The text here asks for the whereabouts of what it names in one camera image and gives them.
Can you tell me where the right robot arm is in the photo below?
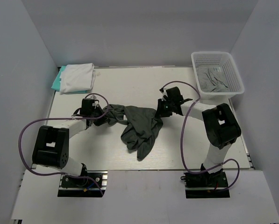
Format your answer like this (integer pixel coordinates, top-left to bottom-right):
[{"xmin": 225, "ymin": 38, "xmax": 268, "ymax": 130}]
[{"xmin": 155, "ymin": 87, "xmax": 242, "ymax": 186}]

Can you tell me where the folded teal t-shirt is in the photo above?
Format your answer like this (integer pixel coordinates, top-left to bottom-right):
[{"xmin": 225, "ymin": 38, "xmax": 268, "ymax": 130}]
[{"xmin": 51, "ymin": 66, "xmax": 86, "ymax": 93}]

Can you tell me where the white plastic basket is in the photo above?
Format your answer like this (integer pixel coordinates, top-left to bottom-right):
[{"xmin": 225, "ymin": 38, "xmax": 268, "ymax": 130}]
[{"xmin": 191, "ymin": 51, "xmax": 244, "ymax": 100}]

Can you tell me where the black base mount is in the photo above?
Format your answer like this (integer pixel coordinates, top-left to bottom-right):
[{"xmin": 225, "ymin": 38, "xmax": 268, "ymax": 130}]
[
  {"xmin": 180, "ymin": 169, "xmax": 230, "ymax": 199},
  {"xmin": 57, "ymin": 171, "xmax": 108, "ymax": 198}
]

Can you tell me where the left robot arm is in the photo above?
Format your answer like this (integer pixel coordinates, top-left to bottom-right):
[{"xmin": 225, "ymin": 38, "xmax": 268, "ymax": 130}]
[{"xmin": 32, "ymin": 96, "xmax": 107, "ymax": 186}]

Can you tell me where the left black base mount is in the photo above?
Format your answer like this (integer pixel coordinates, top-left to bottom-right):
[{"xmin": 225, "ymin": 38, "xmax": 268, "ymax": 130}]
[{"xmin": 57, "ymin": 171, "xmax": 108, "ymax": 198}]

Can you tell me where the folded white t-shirt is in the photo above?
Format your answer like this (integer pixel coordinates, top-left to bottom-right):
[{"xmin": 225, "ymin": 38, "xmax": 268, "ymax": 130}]
[{"xmin": 59, "ymin": 63, "xmax": 96, "ymax": 94}]

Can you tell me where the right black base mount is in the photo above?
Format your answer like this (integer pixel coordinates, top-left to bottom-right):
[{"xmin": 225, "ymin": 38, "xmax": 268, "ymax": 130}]
[{"xmin": 180, "ymin": 169, "xmax": 230, "ymax": 199}]

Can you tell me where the light grey t-shirt in basket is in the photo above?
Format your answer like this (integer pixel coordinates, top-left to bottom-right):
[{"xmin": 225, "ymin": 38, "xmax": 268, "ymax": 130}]
[{"xmin": 196, "ymin": 66, "xmax": 229, "ymax": 92}]

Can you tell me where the dark grey t-shirt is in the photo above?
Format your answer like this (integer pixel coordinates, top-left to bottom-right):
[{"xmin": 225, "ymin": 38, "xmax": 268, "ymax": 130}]
[{"xmin": 106, "ymin": 104, "xmax": 163, "ymax": 161}]

